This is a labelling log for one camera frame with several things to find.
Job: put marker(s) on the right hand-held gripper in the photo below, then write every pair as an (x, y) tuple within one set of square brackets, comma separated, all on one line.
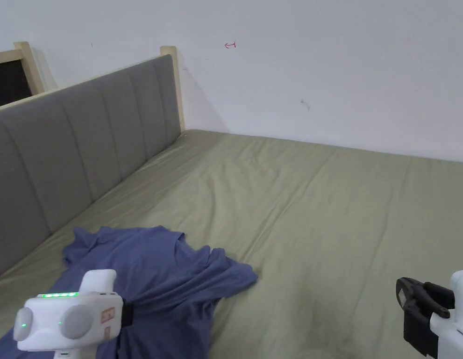
[(461, 329)]

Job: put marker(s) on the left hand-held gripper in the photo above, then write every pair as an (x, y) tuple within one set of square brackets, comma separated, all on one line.
[(66, 321)]

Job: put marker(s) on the dark blue shirt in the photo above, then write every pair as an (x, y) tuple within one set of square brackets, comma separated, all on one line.
[(171, 269)]

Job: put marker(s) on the bed with pale green sheet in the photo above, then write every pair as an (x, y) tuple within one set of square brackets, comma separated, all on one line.
[(309, 224)]

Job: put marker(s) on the grey padded headboard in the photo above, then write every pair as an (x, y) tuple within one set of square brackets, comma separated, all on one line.
[(66, 149)]

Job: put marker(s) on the wooden framed black board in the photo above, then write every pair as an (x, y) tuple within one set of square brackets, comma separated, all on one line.
[(7, 82)]

